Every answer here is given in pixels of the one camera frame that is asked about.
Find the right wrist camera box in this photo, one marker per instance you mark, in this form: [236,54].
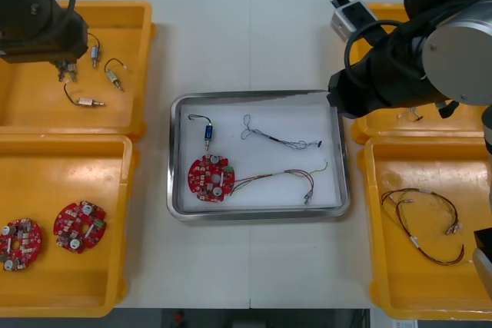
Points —
[344,26]

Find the round red circuit board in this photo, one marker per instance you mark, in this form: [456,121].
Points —
[28,253]
[203,186]
[63,228]

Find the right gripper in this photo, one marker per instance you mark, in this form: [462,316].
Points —
[353,90]

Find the solenoid with blue label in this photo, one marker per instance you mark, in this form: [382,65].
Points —
[208,133]

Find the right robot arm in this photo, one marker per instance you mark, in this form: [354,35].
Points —
[461,47]

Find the yellow-orange plastic bin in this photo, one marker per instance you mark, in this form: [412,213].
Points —
[423,293]
[378,128]
[77,285]
[127,113]

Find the small metal solenoid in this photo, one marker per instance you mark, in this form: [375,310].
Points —
[85,102]
[94,53]
[112,74]

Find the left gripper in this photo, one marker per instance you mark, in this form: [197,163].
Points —
[57,44]

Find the white sheet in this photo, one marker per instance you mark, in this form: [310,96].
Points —
[269,197]

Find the steel tray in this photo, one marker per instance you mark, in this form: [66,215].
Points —
[173,159]

